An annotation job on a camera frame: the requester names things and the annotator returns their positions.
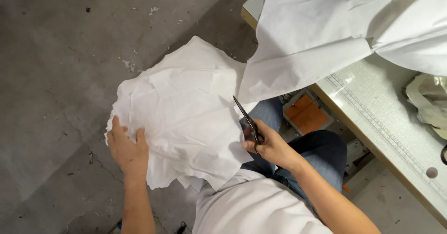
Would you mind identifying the crumpled cream fabric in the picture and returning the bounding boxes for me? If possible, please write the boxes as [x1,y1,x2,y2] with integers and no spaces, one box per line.
[405,73,447,140]

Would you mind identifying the person's blue jeans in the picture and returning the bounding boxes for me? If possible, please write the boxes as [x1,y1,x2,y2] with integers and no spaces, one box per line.
[240,97,348,213]

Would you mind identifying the large white fabric sheet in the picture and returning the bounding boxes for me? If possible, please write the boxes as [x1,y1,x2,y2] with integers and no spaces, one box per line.
[238,0,447,104]

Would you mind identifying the stack of white fabric pieces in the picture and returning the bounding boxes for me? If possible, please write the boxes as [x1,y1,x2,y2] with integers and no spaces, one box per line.
[104,35,259,193]

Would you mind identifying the sewing table with ruler edge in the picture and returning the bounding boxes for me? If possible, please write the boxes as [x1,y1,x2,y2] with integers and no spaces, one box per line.
[241,0,447,229]

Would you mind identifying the person's white shirt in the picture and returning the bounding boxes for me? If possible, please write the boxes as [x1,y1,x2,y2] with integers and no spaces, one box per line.
[192,168,333,234]

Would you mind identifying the person's left hand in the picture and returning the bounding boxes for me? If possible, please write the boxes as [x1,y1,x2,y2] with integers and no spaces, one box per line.
[107,115,150,181]

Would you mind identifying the black scissors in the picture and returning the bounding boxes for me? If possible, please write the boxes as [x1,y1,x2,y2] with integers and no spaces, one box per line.
[233,95,262,155]

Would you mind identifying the orange sewing machine pedal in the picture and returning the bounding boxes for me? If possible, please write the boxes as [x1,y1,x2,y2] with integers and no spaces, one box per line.
[282,91,334,136]

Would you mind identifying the person's right hand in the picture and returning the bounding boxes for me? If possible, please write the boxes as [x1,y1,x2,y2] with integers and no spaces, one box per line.
[242,119,297,172]

